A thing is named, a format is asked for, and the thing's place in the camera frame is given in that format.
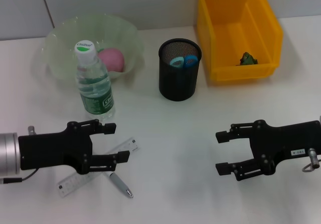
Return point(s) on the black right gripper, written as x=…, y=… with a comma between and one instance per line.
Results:
x=283, y=143

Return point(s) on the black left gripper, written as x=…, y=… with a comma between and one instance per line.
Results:
x=55, y=150

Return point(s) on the clear water bottle green label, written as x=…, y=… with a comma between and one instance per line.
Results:
x=96, y=101

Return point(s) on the pink toy peach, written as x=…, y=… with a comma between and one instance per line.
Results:
x=113, y=59

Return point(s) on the green plastic wrapper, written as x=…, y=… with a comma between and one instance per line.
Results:
x=247, y=59

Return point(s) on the blue child scissors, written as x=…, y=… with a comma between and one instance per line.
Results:
x=184, y=62

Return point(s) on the clear plastic ruler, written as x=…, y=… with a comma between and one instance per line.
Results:
x=130, y=143

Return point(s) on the black mesh pen holder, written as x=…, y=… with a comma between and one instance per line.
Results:
x=179, y=86

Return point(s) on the translucent green plastic fruit bowl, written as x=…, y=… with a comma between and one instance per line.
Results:
x=120, y=33

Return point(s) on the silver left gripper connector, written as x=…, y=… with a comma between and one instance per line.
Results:
x=31, y=130

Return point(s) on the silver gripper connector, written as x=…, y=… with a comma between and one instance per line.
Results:
x=31, y=130
x=314, y=156

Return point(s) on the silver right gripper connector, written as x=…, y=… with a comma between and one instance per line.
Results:
x=314, y=156

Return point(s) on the yellow plastic bin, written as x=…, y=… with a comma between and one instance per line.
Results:
x=238, y=33

